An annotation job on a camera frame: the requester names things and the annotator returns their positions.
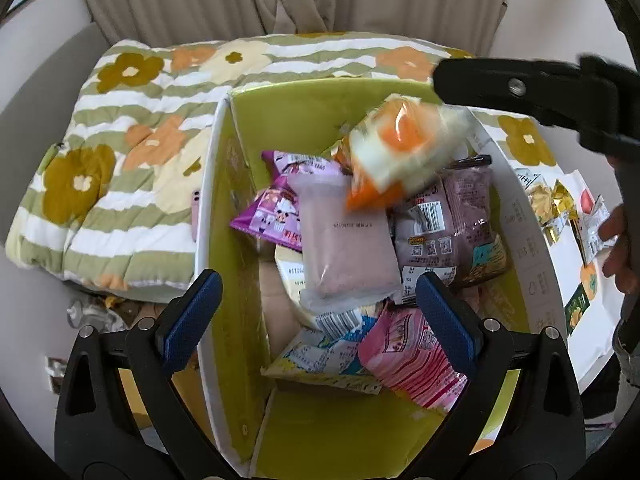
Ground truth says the purple chip bag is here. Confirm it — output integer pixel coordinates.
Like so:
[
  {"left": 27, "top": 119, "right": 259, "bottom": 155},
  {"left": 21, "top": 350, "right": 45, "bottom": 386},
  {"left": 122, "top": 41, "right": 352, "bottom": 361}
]
[{"left": 392, "top": 155, "right": 508, "bottom": 304}]

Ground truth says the pink striped snack bag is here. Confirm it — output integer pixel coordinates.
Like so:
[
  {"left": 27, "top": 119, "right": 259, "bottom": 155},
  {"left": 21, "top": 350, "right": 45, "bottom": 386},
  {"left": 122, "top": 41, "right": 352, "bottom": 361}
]
[{"left": 358, "top": 308, "right": 466, "bottom": 412}]

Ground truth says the purple cartoon snack bag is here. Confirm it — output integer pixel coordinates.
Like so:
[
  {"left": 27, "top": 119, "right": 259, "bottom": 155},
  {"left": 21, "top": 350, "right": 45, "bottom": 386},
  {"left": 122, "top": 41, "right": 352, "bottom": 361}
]
[{"left": 230, "top": 151, "right": 343, "bottom": 252}]

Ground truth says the floral striped quilt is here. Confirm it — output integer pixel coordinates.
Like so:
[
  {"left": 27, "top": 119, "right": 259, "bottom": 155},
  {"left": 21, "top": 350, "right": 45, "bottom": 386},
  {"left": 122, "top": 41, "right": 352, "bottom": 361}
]
[{"left": 4, "top": 32, "right": 559, "bottom": 303}]

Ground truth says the white corn roll bag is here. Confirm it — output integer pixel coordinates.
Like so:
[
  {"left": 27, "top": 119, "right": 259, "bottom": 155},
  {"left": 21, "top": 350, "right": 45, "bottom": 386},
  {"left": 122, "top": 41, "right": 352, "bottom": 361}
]
[{"left": 570, "top": 190, "right": 616, "bottom": 266}]

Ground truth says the gold yellow snack bag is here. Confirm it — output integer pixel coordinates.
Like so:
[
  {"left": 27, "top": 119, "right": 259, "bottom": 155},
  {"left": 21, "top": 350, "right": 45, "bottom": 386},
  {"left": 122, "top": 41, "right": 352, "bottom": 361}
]
[{"left": 525, "top": 180, "right": 578, "bottom": 246}]

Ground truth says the blue yellow snack bag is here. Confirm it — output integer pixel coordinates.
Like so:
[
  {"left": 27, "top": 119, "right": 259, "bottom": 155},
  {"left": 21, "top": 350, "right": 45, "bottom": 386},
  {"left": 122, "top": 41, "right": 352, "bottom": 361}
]
[{"left": 260, "top": 323, "right": 382, "bottom": 394}]

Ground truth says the orange persimmon snack bag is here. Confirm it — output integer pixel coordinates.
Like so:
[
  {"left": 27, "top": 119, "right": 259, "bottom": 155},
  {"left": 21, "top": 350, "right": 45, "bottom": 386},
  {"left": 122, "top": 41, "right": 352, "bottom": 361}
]
[{"left": 330, "top": 93, "right": 476, "bottom": 210}]

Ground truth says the pale pink powder packet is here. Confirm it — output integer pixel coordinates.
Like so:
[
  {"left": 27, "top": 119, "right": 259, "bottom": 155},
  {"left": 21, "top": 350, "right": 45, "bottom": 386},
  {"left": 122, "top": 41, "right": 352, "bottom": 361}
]
[{"left": 288, "top": 174, "right": 401, "bottom": 314}]

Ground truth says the green white cardboard box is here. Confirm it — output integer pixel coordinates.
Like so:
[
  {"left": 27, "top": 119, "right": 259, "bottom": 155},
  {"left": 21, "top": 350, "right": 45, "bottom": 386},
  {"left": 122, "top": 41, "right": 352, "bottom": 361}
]
[{"left": 194, "top": 78, "right": 567, "bottom": 479}]

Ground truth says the person right hand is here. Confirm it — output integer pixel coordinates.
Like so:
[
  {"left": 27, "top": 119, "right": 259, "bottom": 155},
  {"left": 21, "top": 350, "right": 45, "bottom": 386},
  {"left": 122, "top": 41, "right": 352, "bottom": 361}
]
[{"left": 598, "top": 204, "right": 639, "bottom": 295}]

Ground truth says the grey headboard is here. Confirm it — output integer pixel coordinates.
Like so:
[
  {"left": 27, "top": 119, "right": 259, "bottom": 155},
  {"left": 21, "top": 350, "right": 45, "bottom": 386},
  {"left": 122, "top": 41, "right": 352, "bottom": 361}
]
[{"left": 1, "top": 22, "right": 110, "bottom": 139}]

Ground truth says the pink smartphone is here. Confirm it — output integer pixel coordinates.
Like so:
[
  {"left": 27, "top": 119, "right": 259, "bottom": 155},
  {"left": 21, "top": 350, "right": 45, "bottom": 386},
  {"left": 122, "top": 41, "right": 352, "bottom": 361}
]
[{"left": 191, "top": 190, "right": 201, "bottom": 242}]

